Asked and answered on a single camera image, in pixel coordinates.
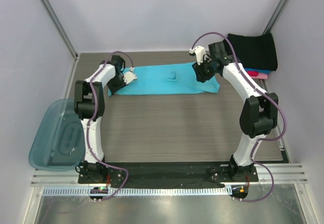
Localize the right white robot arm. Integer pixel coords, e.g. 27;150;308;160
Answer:
189;42;278;181

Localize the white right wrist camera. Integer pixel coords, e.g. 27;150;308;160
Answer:
189;46;209;65

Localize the aluminium corner post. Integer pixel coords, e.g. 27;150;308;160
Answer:
262;0;289;34
40;0;78;59

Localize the purple cable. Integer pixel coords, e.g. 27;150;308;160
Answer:
190;32;288;202
85;51;135;201

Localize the aluminium frame rail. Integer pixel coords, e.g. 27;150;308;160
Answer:
31;163;307;189

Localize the blue transparent plastic bin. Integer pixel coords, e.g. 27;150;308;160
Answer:
28;99;85;172

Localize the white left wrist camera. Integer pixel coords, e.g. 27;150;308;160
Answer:
123;67;138;85

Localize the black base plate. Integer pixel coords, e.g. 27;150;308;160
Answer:
75;162;259;198

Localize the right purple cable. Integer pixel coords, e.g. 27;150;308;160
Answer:
190;32;288;202

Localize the pink folded t shirt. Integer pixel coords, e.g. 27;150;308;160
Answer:
254;73;268;80

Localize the cyan t shirt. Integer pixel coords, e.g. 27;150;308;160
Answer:
116;63;220;95

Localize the blue folded t shirt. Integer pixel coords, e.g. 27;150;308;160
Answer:
245;68;271;74

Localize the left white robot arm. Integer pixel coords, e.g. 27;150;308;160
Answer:
74;55;127;183

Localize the right aluminium corner post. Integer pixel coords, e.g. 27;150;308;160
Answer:
262;0;289;34

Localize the left aluminium corner post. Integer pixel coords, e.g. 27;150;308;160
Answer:
40;0;78;59

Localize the white slotted cable duct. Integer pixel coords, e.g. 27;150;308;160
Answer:
42;185;232;197

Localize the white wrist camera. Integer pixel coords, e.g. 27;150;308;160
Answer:
189;46;209;65
123;67;138;85

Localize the magenta folded t shirt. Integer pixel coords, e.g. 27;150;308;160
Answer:
247;70;259;78

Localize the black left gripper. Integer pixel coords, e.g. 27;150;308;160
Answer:
107;76;129;95

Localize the black folded t shirt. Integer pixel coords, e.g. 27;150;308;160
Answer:
227;33;278;71

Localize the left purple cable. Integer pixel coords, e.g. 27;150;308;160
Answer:
85;51;135;201

